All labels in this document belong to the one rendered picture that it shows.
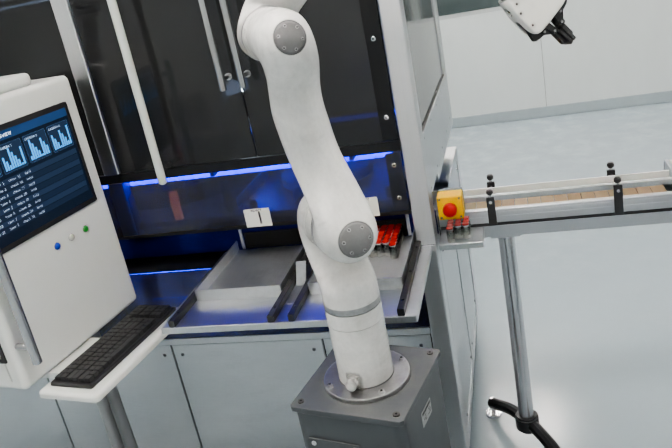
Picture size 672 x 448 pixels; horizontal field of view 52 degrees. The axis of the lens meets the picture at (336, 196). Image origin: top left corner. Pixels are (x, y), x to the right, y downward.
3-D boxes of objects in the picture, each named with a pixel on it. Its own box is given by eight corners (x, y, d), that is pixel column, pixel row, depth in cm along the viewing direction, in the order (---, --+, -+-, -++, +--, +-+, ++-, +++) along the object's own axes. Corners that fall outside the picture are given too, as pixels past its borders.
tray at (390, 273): (336, 242, 218) (334, 232, 217) (417, 235, 211) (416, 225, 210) (310, 294, 187) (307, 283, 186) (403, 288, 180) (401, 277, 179)
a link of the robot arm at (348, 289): (335, 323, 136) (312, 213, 128) (306, 289, 153) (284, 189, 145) (390, 303, 140) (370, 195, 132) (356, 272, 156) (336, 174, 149)
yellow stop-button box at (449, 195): (441, 211, 205) (438, 188, 202) (465, 209, 203) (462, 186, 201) (439, 221, 198) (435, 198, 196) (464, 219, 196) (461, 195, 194)
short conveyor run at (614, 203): (440, 243, 211) (433, 196, 206) (444, 223, 226) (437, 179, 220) (683, 224, 193) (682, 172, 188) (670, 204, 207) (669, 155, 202)
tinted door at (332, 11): (258, 155, 206) (211, -49, 187) (399, 138, 194) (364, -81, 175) (257, 156, 205) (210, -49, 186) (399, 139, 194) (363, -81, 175)
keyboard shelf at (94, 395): (120, 312, 223) (118, 305, 222) (192, 313, 212) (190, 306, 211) (17, 397, 184) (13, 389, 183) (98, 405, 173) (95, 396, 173)
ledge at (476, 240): (442, 231, 215) (442, 226, 214) (484, 228, 212) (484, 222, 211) (439, 250, 202) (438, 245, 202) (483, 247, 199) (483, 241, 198)
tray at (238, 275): (238, 250, 227) (236, 240, 226) (312, 244, 220) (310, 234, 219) (197, 301, 196) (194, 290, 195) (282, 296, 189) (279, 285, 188)
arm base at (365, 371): (392, 409, 137) (377, 329, 131) (309, 398, 146) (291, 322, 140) (422, 356, 153) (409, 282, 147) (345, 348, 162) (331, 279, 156)
